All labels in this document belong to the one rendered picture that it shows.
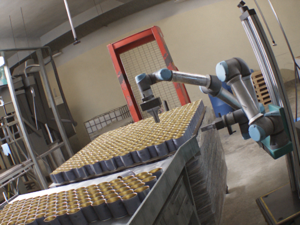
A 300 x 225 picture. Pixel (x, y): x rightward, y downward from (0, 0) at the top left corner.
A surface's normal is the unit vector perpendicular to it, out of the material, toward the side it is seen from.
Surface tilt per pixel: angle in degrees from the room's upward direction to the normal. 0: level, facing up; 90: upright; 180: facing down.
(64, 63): 90
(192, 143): 90
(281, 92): 90
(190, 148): 90
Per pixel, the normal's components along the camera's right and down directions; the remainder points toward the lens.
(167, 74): 0.33, -0.04
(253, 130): -0.77, 0.46
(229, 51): -0.21, 0.16
